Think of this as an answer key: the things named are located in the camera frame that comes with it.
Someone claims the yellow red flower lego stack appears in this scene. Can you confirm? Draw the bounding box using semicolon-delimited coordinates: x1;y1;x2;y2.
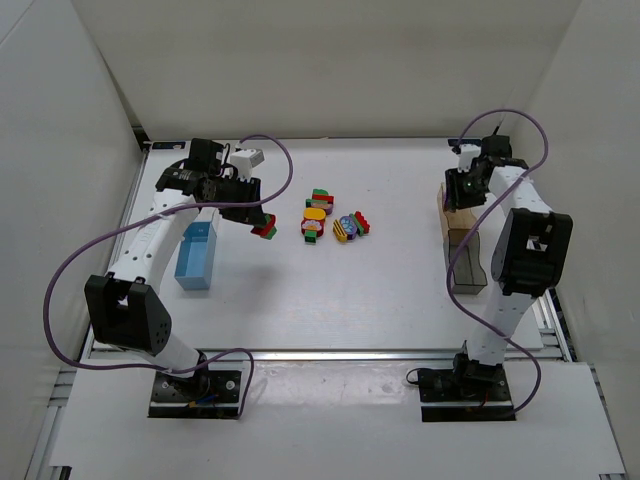
300;207;326;244

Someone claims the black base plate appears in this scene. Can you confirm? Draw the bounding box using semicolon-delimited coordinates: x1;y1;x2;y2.
405;368;516;423
148;366;254;420

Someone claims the grey translucent container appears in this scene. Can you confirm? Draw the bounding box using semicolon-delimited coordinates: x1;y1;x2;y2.
444;229;488;296

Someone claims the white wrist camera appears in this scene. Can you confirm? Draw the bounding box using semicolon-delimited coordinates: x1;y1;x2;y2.
229;148;264;180
452;143;481;172

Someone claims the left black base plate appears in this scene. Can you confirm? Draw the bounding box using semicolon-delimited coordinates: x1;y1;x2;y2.
148;366;254;420

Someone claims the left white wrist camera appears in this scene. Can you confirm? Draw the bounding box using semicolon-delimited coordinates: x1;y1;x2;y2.
229;148;264;180

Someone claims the red green top lego stack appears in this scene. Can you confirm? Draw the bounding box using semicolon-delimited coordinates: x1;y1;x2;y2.
305;189;334;215

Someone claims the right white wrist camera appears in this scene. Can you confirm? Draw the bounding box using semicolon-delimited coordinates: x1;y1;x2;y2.
452;143;481;172

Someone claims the red green lego stack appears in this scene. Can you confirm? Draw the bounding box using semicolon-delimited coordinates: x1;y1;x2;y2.
251;214;277;240
305;189;334;215

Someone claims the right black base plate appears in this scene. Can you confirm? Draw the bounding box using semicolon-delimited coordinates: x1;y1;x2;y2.
405;368;516;423

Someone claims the orange translucent container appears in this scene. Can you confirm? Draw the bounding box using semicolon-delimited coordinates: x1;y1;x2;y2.
437;183;477;245

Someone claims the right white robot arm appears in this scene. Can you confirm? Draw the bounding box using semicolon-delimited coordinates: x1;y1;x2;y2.
443;134;573;385

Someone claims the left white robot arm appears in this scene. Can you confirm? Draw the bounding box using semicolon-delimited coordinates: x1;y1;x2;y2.
84;138;274;378

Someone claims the yellow purple green lego stack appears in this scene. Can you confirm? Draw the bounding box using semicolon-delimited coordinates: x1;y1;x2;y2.
332;210;371;243

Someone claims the blue container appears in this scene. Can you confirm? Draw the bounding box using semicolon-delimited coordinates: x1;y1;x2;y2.
174;222;217;291

